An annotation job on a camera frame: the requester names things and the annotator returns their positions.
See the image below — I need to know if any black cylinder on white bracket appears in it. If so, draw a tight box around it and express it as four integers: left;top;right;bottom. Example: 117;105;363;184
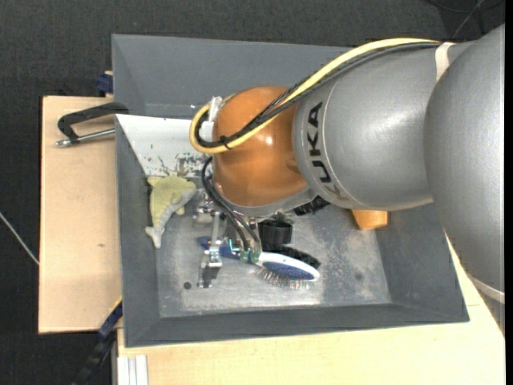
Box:
256;211;296;253

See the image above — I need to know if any pale wood flat board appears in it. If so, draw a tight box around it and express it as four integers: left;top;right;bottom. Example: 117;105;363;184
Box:
38;95;123;334

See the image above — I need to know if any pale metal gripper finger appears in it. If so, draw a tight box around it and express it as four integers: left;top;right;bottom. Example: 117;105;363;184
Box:
208;250;224;289
196;252;211;290

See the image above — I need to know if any blue and white hairbrush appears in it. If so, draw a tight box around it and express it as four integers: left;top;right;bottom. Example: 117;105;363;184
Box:
197;236;321;292

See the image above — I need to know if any orange plastic cup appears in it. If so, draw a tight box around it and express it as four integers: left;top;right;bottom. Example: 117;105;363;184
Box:
351;208;390;232

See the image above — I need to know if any yellow and grey toy fish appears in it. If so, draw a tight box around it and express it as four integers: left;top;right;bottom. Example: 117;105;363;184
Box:
144;175;198;250

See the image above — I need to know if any grey metal bin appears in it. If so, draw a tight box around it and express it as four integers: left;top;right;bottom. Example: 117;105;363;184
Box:
111;33;471;348

